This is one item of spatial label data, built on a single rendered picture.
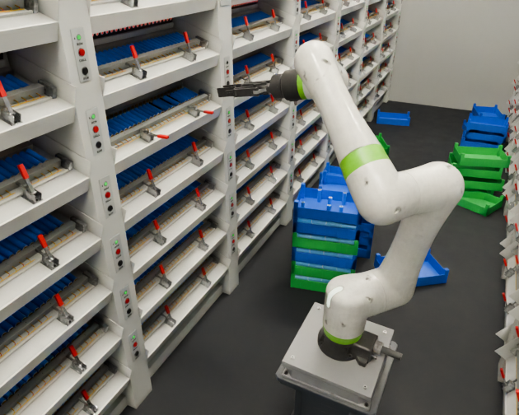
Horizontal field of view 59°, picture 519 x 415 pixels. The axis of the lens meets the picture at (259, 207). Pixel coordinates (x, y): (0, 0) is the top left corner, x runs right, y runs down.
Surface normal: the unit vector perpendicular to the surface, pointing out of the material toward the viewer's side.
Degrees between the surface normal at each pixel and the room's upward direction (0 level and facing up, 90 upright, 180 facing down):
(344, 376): 5
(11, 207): 19
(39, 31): 109
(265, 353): 0
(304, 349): 5
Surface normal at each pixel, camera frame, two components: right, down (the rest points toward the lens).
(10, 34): 0.85, 0.48
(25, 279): 0.29, -0.76
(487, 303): 0.00, -0.87
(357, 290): 0.09, -0.70
